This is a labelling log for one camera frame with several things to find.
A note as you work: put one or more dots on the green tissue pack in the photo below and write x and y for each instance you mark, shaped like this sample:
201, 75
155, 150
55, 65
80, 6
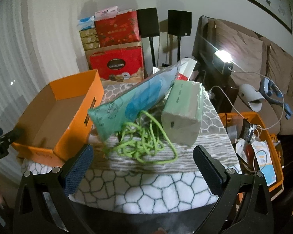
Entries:
182, 114

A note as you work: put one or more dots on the grey white patterned blanket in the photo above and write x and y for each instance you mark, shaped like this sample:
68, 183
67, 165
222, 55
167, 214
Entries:
121, 184

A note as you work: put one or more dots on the orange storage crate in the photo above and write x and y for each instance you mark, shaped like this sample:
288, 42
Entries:
242, 131

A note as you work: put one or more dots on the pink white box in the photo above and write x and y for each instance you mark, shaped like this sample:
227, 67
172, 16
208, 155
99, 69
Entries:
107, 13

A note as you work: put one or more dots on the brown sofa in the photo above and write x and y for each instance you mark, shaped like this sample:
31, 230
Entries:
255, 58

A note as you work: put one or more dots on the medical mask pack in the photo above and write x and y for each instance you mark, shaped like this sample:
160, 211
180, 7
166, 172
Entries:
108, 118

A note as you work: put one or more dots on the orange cardboard box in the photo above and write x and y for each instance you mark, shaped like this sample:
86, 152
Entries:
56, 124

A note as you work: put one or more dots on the blue neck massager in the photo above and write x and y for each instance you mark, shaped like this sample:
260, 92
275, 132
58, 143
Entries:
273, 95

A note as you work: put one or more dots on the blue tissue pack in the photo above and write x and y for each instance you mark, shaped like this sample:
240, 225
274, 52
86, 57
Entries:
86, 23

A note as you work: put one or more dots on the red floral gift box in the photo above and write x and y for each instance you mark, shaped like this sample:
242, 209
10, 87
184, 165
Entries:
121, 29

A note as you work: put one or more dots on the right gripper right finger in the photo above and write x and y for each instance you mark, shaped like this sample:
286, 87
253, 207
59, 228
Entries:
211, 169

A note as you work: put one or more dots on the stacked gold boxes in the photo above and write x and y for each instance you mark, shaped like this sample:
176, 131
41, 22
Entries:
89, 39

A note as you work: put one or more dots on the white curtain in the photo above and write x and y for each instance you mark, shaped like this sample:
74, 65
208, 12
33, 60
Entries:
39, 43

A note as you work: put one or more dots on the white blue packet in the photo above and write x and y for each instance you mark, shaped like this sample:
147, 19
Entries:
264, 161

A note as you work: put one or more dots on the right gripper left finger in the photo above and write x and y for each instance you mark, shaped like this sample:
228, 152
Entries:
75, 168

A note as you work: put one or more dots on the bright lamp box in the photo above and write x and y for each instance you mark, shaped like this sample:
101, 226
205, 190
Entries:
222, 61

